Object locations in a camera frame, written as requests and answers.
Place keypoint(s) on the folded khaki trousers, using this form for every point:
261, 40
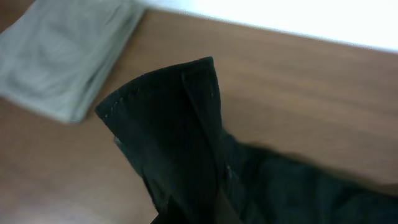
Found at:
57, 56

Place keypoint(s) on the black shorts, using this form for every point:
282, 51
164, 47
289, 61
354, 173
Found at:
168, 125

